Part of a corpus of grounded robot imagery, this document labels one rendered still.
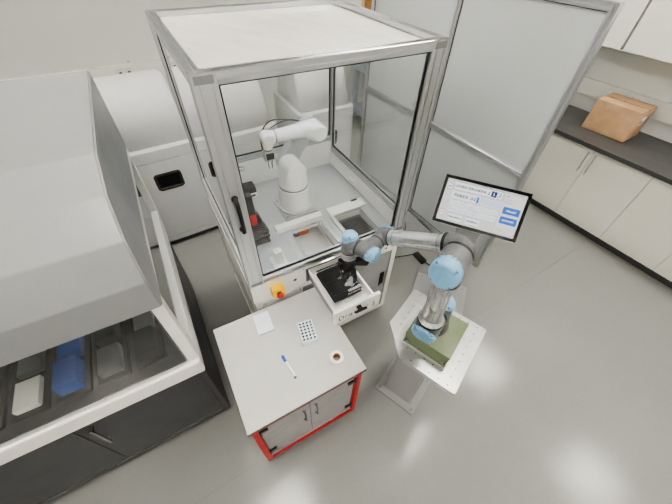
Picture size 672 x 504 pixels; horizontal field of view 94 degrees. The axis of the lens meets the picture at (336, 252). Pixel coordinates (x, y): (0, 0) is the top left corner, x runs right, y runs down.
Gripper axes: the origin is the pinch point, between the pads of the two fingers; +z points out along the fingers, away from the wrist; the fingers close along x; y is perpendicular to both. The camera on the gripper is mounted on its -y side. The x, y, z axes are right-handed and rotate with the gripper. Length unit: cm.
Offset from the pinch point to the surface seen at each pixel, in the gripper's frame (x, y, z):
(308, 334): 7.9, 29.4, 18.3
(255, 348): 1, 57, 22
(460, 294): -9, -122, 93
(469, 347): 51, -45, 24
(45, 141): -40, 97, -82
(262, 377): 17, 58, 23
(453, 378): 60, -26, 25
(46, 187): -15, 96, -78
